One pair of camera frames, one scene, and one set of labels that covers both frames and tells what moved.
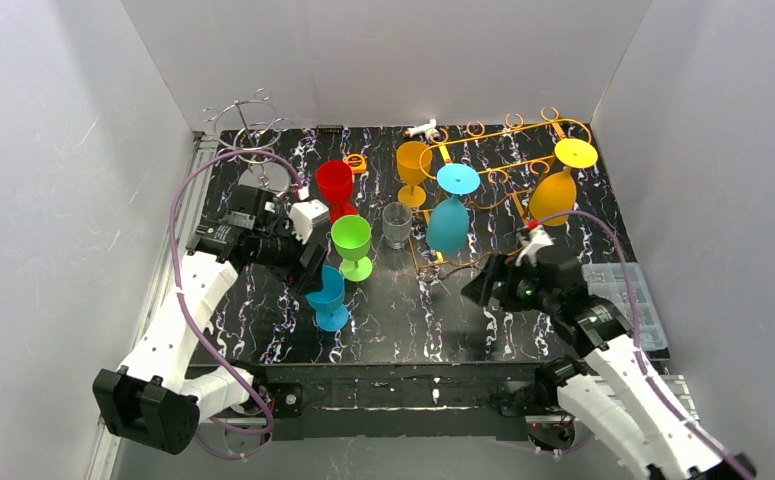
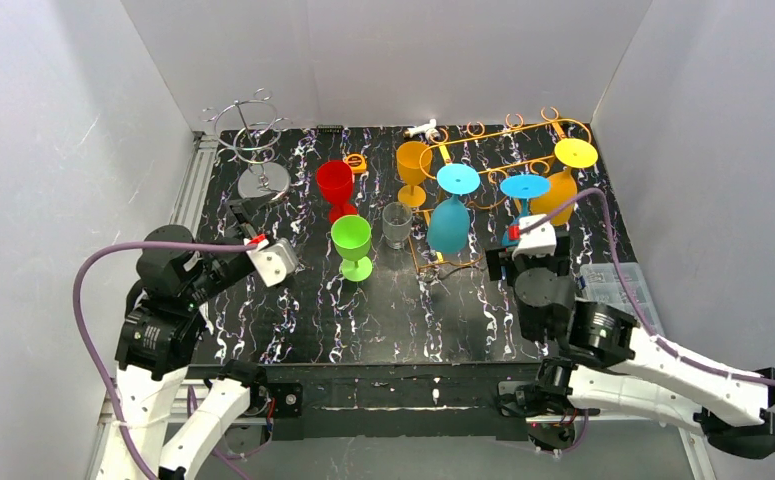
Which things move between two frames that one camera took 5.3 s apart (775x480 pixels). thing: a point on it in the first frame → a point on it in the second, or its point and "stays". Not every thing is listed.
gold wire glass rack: [473, 175] stays
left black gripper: [309, 263] → [238, 234]
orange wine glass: [555, 192] stays
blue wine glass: [331, 313] → [523, 187]
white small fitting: [428, 129] stays
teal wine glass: [448, 226] stays
